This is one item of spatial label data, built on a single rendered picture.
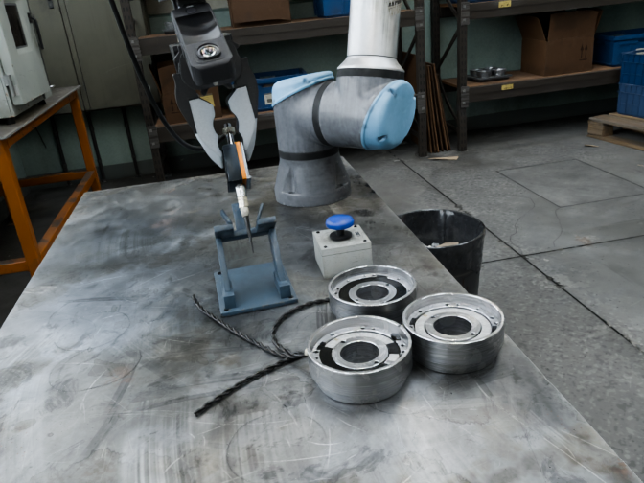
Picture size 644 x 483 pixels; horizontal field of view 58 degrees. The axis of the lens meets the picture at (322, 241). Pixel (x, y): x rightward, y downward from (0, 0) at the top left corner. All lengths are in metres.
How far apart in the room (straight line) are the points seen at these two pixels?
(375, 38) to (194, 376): 0.62
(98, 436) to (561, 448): 0.42
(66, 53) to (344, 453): 4.03
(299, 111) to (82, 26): 3.39
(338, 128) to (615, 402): 1.26
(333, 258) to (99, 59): 3.68
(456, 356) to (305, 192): 0.57
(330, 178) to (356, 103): 0.17
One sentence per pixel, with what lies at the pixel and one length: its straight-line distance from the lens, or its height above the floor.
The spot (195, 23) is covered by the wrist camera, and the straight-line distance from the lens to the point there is 0.70.
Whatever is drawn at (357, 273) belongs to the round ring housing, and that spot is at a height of 0.83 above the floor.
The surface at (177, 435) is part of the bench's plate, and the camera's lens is 0.59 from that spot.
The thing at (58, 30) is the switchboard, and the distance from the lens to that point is 4.40.
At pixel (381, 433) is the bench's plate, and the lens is 0.55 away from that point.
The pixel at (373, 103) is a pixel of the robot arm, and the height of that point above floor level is 0.99.
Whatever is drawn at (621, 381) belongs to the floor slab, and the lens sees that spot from 2.04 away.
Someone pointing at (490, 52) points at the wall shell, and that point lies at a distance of 5.06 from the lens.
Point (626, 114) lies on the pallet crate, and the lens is 4.87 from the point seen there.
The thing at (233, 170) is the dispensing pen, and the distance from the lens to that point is 0.72.
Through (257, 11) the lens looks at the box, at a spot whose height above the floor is 1.08.
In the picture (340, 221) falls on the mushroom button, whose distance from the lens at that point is 0.81.
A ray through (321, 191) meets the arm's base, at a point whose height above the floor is 0.83.
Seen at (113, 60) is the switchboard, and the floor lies 0.87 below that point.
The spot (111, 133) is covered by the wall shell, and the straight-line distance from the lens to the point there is 4.68.
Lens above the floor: 1.17
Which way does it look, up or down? 23 degrees down
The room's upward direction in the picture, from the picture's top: 6 degrees counter-clockwise
